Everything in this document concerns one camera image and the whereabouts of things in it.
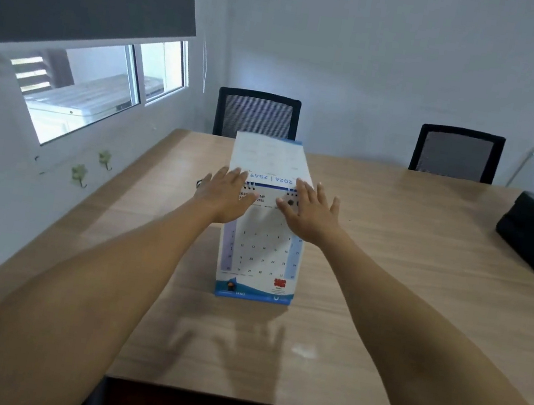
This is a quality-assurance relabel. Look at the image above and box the person's right hand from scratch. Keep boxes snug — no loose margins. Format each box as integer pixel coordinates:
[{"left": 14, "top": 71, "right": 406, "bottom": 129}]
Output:
[{"left": 269, "top": 176, "right": 350, "bottom": 250}]

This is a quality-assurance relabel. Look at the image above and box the person's left hand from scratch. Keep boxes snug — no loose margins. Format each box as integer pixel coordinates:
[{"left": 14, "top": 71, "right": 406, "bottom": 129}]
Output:
[{"left": 189, "top": 162, "right": 263, "bottom": 231}]

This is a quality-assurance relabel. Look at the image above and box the white blue desk calendar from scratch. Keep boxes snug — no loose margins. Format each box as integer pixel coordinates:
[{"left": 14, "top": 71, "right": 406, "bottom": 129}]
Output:
[{"left": 210, "top": 130, "right": 320, "bottom": 309}]

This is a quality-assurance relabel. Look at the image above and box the person's right forearm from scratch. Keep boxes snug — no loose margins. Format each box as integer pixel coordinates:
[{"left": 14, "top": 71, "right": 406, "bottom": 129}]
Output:
[{"left": 293, "top": 227, "right": 534, "bottom": 405}]

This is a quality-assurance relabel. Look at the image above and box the person's left forearm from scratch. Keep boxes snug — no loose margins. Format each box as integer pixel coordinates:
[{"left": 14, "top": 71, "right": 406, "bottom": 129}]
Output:
[{"left": 0, "top": 169, "right": 230, "bottom": 405}]

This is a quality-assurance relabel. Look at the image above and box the black mesh office chair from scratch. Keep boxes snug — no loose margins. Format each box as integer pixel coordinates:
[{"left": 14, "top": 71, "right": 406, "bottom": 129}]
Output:
[
  {"left": 212, "top": 85, "right": 303, "bottom": 149},
  {"left": 407, "top": 121, "right": 507, "bottom": 186}
]

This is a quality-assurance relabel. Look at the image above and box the sliding glass window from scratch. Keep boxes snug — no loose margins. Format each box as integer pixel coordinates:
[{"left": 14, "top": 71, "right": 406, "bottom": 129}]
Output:
[{"left": 0, "top": 15, "right": 195, "bottom": 167}]

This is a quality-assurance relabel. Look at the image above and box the green leaf wall hook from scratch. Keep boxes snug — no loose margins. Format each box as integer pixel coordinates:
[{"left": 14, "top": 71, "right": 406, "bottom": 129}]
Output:
[
  {"left": 68, "top": 162, "right": 91, "bottom": 189},
  {"left": 96, "top": 149, "right": 115, "bottom": 172}
]

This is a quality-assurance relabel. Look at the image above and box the white blind pull cord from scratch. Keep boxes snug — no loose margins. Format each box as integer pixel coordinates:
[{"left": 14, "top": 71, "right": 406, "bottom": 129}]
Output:
[{"left": 195, "top": 36, "right": 214, "bottom": 94}]

